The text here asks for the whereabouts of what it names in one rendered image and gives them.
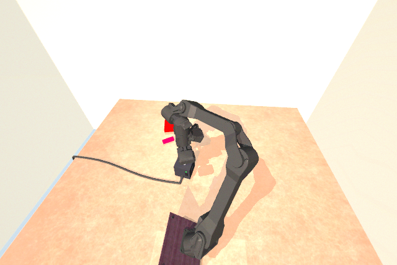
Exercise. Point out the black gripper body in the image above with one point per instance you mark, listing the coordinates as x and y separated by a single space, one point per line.
186 155

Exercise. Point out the magenta rectangular bar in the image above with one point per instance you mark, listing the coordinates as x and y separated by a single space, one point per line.
168 140

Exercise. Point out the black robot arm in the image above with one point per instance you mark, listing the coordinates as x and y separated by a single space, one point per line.
201 239

